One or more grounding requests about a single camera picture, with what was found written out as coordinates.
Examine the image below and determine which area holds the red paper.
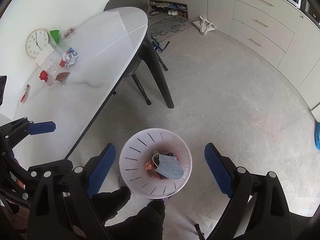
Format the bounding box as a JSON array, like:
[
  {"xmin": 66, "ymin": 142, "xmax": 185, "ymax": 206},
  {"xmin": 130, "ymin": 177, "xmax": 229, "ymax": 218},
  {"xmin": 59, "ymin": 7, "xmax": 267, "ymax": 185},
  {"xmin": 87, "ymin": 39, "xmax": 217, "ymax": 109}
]
[{"xmin": 39, "ymin": 70, "xmax": 49, "ymax": 82}]

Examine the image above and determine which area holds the brown snack wrapper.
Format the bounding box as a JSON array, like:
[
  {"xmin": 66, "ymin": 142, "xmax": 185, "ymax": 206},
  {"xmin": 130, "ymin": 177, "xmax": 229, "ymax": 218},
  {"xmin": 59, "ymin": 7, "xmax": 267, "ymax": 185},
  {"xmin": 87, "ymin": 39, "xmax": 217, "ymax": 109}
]
[{"xmin": 55, "ymin": 72, "xmax": 70, "ymax": 83}]

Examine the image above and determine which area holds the red snack pouch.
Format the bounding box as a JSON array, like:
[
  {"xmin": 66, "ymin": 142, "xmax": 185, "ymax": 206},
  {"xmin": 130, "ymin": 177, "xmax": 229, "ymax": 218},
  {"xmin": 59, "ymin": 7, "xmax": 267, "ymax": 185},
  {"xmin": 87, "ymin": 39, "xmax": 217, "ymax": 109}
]
[{"xmin": 59, "ymin": 59, "xmax": 66, "ymax": 67}]

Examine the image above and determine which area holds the white printed paper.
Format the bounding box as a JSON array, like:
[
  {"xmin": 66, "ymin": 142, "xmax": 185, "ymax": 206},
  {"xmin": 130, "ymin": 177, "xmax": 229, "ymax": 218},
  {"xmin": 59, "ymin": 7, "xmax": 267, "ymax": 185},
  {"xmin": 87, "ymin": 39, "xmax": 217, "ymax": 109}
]
[{"xmin": 61, "ymin": 53, "xmax": 78, "ymax": 68}]

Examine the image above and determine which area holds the blue patterned carton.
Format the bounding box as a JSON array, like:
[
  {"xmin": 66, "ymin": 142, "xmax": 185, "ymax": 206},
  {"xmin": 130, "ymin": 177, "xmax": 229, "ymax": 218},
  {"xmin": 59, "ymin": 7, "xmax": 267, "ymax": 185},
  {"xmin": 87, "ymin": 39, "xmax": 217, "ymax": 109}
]
[{"xmin": 66, "ymin": 48, "xmax": 77, "ymax": 56}]

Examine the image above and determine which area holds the pink paper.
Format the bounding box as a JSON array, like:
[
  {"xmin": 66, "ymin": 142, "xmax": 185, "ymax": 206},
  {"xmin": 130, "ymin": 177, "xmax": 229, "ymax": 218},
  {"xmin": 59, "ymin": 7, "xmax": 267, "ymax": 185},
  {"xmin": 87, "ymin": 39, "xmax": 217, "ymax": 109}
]
[{"xmin": 144, "ymin": 161, "xmax": 154, "ymax": 171}]

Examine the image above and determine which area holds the blue surgical face mask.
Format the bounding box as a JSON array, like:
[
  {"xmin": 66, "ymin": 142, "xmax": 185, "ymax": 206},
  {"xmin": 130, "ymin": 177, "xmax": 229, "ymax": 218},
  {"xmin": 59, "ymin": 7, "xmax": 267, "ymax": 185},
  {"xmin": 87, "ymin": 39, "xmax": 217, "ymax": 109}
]
[{"xmin": 152, "ymin": 154, "xmax": 184, "ymax": 179}]

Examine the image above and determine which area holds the brown cardboard piece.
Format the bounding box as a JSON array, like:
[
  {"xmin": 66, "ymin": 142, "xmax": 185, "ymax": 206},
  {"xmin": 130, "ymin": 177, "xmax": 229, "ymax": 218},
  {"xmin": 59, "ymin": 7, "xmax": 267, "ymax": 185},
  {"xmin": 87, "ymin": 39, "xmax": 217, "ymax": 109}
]
[{"xmin": 147, "ymin": 170, "xmax": 159, "ymax": 178}]

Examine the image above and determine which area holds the black foam mesh sleeve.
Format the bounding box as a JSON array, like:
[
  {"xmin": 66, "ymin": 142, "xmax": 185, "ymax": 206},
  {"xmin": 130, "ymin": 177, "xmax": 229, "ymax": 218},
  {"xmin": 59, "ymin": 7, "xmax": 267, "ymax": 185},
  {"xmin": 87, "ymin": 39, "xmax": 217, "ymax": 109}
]
[{"xmin": 159, "ymin": 152, "xmax": 176, "ymax": 158}]

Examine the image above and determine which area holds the pink white trash bin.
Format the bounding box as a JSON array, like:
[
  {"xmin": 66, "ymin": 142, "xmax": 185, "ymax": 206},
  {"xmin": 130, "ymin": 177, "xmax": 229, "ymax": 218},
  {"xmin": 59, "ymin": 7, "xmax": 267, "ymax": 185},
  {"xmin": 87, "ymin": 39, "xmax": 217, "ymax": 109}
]
[{"xmin": 119, "ymin": 128, "xmax": 193, "ymax": 199}]

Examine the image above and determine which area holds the red white cigarette box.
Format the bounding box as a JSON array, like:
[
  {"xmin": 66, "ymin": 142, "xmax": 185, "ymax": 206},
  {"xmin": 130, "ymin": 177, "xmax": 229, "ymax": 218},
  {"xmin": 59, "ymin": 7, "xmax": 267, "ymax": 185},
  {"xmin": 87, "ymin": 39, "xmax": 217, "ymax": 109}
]
[{"xmin": 20, "ymin": 84, "xmax": 30, "ymax": 103}]

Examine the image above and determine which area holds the white card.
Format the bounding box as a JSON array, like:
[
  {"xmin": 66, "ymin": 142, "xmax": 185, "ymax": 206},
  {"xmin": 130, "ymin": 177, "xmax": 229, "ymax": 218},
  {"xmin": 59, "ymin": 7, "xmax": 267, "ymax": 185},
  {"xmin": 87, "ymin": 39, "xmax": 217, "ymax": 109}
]
[{"xmin": 34, "ymin": 44, "xmax": 55, "ymax": 67}]

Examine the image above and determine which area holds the green plastic bag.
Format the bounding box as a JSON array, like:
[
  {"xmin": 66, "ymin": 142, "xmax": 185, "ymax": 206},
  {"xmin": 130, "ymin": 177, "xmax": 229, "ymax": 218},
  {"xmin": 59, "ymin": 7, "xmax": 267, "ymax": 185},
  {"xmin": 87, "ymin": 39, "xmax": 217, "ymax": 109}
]
[{"xmin": 50, "ymin": 29, "xmax": 61, "ymax": 44}]

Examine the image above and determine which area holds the blue plastic bag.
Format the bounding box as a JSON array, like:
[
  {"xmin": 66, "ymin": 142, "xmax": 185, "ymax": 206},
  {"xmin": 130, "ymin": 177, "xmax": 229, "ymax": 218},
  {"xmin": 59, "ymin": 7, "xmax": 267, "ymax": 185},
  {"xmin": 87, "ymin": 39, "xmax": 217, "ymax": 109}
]
[{"xmin": 314, "ymin": 122, "xmax": 320, "ymax": 150}]

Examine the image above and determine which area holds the grey dining chair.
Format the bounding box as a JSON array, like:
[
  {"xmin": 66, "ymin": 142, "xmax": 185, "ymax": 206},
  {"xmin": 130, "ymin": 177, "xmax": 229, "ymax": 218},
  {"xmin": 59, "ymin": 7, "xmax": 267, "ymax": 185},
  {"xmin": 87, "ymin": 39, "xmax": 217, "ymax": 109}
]
[{"xmin": 103, "ymin": 0, "xmax": 176, "ymax": 110}]

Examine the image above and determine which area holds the patterned floor mat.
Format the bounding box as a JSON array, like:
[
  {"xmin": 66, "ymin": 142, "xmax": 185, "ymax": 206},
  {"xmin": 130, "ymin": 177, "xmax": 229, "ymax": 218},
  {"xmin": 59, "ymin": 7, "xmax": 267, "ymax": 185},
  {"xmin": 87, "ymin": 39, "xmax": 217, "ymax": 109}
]
[{"xmin": 149, "ymin": 14, "xmax": 197, "ymax": 43}]

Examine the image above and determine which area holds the white drawer cabinet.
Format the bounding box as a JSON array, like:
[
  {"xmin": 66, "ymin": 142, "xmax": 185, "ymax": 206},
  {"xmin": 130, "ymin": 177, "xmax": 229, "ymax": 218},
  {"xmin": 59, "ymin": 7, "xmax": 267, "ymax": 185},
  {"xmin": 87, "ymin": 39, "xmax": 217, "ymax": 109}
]
[{"xmin": 229, "ymin": 0, "xmax": 319, "ymax": 109}]

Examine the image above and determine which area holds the white tote bag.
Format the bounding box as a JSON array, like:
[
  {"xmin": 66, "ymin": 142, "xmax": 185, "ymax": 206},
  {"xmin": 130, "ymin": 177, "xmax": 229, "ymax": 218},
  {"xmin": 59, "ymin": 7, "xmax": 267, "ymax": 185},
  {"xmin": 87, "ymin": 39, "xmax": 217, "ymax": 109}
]
[{"xmin": 192, "ymin": 16, "xmax": 216, "ymax": 35}]

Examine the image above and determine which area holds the round white wall clock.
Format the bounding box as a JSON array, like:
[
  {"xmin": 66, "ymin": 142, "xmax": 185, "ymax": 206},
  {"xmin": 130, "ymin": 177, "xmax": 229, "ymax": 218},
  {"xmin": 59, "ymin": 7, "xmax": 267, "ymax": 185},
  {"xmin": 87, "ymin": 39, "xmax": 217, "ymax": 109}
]
[{"xmin": 25, "ymin": 28, "xmax": 49, "ymax": 59}]

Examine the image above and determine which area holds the red snack packet by wall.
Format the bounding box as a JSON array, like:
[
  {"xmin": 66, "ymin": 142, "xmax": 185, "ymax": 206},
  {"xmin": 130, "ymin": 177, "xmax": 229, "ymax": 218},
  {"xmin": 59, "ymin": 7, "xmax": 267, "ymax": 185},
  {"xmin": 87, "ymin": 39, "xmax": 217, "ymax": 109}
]
[{"xmin": 63, "ymin": 28, "xmax": 75, "ymax": 37}]

